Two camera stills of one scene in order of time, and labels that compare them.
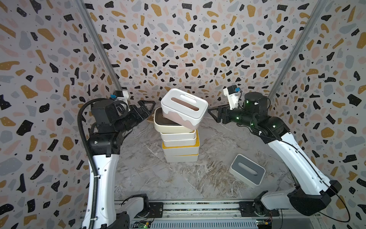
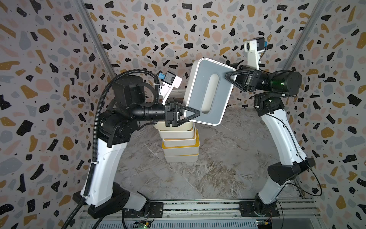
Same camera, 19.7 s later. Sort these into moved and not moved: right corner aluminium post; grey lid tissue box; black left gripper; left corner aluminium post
Moved: grey lid tissue box; black left gripper
Not moved: right corner aluminium post; left corner aluminium post
